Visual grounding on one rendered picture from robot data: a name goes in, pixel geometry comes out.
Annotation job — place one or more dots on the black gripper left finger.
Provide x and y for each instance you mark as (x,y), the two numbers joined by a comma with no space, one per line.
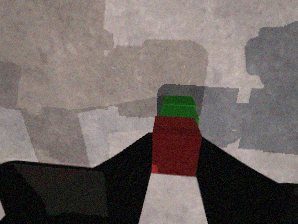
(112,192)

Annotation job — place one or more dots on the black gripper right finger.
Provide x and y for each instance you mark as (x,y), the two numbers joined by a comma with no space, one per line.
(234,193)

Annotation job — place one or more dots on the dark red block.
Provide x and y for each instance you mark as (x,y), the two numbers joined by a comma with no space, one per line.
(176,146)

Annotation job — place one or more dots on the green block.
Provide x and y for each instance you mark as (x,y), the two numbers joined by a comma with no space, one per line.
(179,101)
(179,111)

